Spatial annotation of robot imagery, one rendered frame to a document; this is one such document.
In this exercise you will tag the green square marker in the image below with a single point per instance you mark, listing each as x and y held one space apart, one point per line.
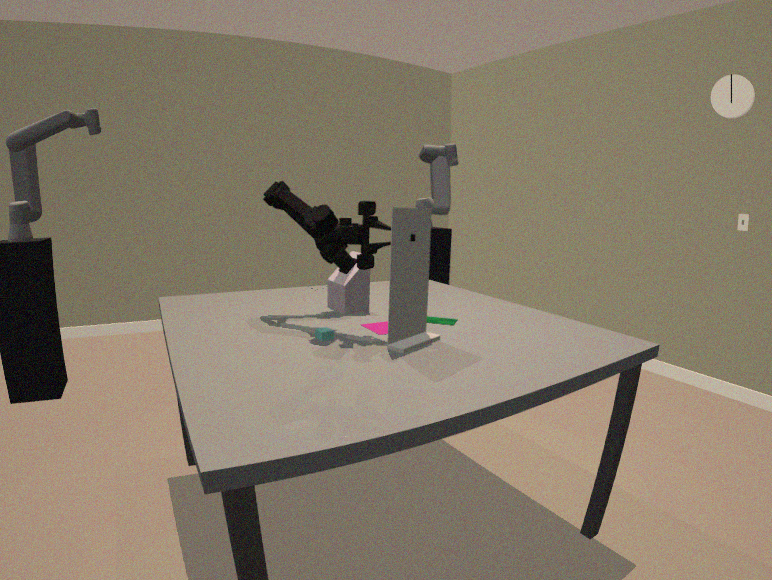
442 321

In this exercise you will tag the small teal block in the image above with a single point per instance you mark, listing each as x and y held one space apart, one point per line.
324 334

